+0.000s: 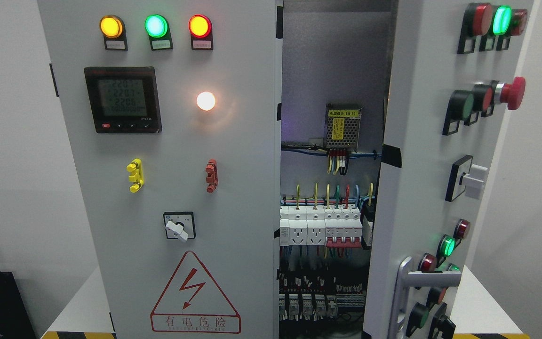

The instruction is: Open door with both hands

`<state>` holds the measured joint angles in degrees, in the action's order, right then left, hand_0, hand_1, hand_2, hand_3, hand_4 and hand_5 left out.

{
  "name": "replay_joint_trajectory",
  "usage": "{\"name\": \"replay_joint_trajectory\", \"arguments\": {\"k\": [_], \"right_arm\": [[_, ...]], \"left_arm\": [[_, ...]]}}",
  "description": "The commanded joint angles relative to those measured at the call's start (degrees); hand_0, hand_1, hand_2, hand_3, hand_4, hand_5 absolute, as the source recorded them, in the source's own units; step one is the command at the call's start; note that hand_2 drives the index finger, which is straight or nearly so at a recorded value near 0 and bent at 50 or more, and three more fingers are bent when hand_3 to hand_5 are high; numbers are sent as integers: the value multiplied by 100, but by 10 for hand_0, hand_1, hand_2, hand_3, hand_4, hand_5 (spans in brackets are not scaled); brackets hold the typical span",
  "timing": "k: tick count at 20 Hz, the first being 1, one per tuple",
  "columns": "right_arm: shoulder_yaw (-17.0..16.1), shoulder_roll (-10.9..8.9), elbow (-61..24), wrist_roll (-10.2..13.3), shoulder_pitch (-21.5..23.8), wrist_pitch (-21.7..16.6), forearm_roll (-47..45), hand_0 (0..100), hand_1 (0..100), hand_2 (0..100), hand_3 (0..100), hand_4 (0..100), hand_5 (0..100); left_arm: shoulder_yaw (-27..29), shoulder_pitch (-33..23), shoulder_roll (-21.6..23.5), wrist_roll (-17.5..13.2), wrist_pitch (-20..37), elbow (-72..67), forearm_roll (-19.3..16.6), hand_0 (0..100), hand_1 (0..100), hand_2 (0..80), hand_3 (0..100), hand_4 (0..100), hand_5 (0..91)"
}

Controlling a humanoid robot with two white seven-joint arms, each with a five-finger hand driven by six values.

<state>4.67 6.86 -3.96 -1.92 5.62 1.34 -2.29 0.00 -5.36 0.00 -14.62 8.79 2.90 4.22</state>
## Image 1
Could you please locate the grey cabinet door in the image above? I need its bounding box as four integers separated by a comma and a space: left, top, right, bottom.
363, 0, 534, 339
37, 0, 280, 339

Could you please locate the red terminal connector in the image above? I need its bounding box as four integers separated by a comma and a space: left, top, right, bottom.
205, 159, 219, 193

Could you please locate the white socket breaker row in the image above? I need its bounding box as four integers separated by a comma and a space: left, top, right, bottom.
279, 206, 326, 246

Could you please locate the metal mesh power supply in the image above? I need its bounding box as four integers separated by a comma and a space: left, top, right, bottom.
324, 103, 362, 152

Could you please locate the white glowing indicator lamp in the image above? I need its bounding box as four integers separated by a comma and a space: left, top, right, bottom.
196, 91, 216, 112

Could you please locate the black surge protector block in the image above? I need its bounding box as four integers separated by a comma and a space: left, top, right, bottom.
360, 202, 375, 249

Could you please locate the yellow terminal connector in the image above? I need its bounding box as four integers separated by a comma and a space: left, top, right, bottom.
126, 158, 144, 193

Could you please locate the red electric hazard sticker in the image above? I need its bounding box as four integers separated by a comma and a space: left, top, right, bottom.
150, 251, 241, 333

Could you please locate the red indicator lamp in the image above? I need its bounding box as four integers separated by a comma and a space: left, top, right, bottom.
188, 14, 212, 39

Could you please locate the black digital power meter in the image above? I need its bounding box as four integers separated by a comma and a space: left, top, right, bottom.
84, 66, 163, 134

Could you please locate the green indicator lamp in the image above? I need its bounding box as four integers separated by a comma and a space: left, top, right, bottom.
144, 14, 168, 39

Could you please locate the yellow indicator lamp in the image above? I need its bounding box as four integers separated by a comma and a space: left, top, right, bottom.
99, 15, 124, 39

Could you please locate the red emergency stop button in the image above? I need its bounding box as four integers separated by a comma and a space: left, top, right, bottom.
490, 76, 526, 110

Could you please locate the red handle circuit breaker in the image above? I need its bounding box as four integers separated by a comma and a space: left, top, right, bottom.
324, 205, 363, 248

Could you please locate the silver door handle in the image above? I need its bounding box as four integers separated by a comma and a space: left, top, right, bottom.
388, 256, 462, 339

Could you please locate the white selector switch right door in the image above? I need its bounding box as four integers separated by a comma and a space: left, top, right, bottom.
445, 155, 489, 202

